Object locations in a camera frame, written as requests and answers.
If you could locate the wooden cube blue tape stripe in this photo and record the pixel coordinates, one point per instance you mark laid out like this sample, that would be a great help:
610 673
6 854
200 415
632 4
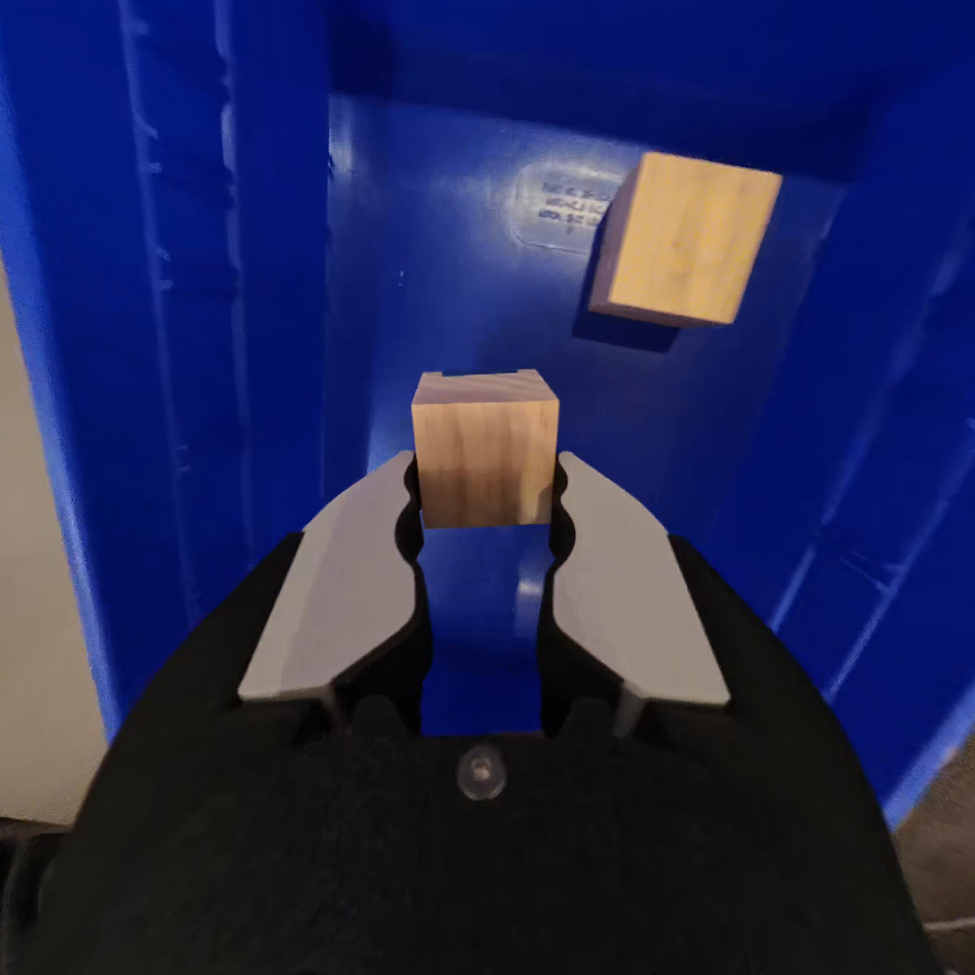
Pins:
487 457
685 236

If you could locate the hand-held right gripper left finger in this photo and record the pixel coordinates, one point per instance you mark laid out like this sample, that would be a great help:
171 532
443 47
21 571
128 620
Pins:
327 609

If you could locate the blue plastic bin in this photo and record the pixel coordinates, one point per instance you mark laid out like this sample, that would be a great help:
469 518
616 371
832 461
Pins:
228 305

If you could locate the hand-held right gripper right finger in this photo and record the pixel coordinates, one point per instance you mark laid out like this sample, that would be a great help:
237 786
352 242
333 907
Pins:
636 609

